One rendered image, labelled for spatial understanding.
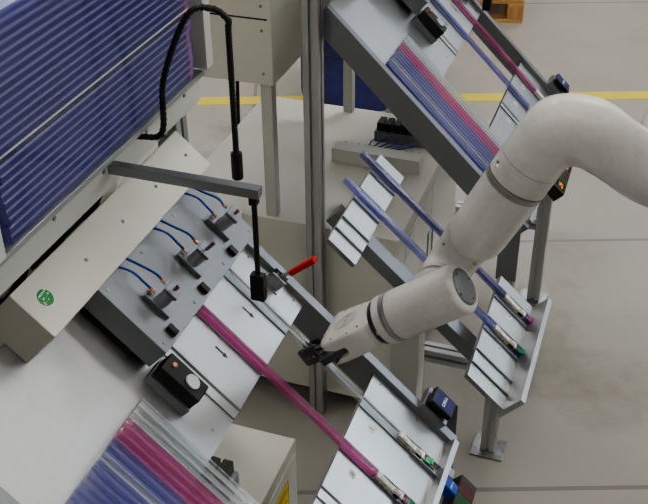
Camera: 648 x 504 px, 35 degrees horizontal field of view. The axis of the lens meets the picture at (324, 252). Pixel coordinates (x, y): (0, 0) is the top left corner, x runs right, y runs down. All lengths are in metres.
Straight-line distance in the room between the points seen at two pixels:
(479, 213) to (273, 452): 0.77
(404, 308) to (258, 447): 0.57
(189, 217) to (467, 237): 0.45
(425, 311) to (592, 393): 1.65
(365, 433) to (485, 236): 0.46
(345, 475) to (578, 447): 1.39
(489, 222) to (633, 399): 1.78
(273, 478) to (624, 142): 0.98
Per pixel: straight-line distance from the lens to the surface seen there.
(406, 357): 2.18
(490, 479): 2.89
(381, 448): 1.81
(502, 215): 1.49
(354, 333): 1.67
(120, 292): 1.52
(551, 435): 3.04
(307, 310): 1.84
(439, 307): 1.59
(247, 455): 2.06
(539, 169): 1.44
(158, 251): 1.60
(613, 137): 1.40
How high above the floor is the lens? 2.07
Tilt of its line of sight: 34 degrees down
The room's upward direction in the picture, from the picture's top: 1 degrees counter-clockwise
